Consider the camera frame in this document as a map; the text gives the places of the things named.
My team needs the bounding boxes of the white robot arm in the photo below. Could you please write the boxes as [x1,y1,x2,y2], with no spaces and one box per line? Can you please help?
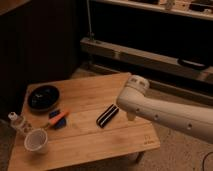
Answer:
[116,75,213,144]

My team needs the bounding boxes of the long wooden shelf beam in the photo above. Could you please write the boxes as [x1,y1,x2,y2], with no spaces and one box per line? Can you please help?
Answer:
[80,37,213,84]

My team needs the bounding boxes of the wooden low table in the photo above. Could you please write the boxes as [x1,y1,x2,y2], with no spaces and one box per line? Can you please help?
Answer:
[8,73,160,171]

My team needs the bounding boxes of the blue block lower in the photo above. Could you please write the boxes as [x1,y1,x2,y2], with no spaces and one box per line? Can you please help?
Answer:
[54,118,66,129]

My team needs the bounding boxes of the blue block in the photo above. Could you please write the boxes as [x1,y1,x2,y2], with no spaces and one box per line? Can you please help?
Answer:
[54,118,66,129]
[49,110,60,119]

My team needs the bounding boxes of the blue block upper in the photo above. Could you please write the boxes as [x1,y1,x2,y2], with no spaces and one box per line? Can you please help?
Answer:
[49,110,60,119]

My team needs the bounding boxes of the black bowl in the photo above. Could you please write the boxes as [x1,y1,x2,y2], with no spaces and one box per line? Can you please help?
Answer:
[27,85,60,111]

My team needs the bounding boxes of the metal pole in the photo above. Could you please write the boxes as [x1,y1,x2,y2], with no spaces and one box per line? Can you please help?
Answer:
[86,0,94,41]

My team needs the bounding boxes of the clear plastic bottle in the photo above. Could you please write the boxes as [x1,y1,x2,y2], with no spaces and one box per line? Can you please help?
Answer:
[8,112,33,136]

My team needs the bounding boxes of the orange handled tool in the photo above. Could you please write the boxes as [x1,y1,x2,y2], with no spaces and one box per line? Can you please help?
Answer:
[43,111,69,129]

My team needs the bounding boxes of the black handle on shelf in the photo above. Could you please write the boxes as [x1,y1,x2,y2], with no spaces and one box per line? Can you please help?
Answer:
[177,58,210,70]

